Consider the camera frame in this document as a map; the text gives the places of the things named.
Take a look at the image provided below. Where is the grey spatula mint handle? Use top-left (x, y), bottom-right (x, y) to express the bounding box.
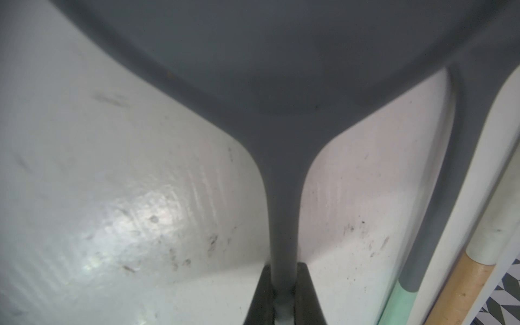
top-left (379, 59), bottom-right (519, 324)

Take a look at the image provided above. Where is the grey turner mint handle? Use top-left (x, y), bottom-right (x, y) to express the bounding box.
top-left (56, 1), bottom-right (519, 324)

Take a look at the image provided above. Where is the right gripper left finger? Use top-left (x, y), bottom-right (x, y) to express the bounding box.
top-left (243, 265), bottom-right (274, 325)

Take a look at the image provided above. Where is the cream spatula wooden handle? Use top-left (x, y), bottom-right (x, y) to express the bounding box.
top-left (408, 67), bottom-right (519, 324)

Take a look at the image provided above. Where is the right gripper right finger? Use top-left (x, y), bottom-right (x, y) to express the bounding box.
top-left (295, 262), bottom-right (326, 325)

